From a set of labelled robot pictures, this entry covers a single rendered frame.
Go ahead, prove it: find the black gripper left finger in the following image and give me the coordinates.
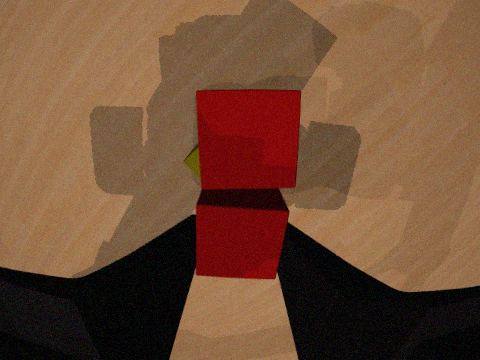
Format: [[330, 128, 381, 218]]
[[0, 215, 197, 360]]

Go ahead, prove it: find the yellow cube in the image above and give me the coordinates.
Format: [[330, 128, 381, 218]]
[[183, 144, 201, 180]]

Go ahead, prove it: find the red cube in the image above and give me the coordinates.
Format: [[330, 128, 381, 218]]
[[196, 188, 289, 279], [196, 89, 301, 189]]

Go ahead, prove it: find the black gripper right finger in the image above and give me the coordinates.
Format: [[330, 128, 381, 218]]
[[276, 223, 480, 360]]

